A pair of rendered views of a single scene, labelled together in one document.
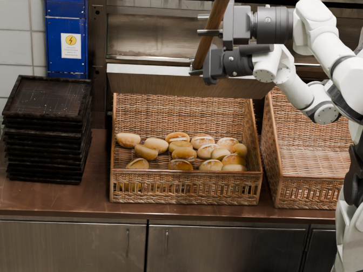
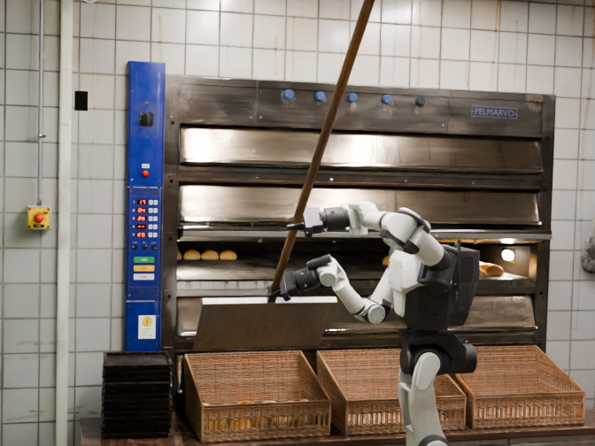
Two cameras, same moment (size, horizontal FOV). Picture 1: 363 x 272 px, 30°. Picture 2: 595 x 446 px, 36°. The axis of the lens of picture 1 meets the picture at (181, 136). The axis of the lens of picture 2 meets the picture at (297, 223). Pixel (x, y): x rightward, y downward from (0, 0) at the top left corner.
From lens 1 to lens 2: 1.89 m
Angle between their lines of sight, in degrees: 32
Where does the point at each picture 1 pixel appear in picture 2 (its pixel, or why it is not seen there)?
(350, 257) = (417, 422)
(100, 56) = (171, 337)
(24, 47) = (104, 333)
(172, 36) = not seen: hidden behind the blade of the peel
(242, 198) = (316, 429)
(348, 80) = (390, 221)
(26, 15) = (108, 303)
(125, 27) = (192, 310)
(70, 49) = (146, 330)
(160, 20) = not seen: hidden behind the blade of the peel
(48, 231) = not seen: outside the picture
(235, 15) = (310, 213)
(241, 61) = (310, 273)
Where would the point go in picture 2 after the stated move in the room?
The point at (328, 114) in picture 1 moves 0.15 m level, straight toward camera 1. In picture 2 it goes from (377, 313) to (378, 319)
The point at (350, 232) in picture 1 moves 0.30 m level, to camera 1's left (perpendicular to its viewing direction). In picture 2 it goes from (413, 392) to (335, 394)
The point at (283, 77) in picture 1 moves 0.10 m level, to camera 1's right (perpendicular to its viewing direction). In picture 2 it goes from (341, 285) to (366, 286)
